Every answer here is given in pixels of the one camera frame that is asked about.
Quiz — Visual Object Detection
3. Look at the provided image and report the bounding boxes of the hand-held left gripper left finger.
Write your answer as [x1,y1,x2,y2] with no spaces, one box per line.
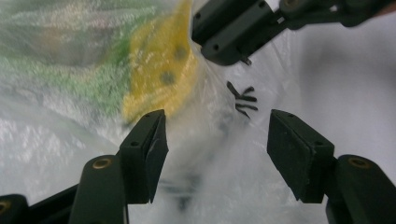
[119,108,170,205]

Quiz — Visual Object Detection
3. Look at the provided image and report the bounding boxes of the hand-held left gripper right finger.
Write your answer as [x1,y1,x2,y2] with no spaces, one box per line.
[266,108,338,204]

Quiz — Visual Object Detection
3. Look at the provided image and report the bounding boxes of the translucent white plastic bag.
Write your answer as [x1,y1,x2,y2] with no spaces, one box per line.
[0,0,396,224]

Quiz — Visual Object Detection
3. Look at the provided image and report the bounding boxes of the yellow snack packet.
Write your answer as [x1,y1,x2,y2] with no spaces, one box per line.
[121,0,200,123]

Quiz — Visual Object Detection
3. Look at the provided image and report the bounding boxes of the green snack packet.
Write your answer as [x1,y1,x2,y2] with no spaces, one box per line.
[0,0,176,118]

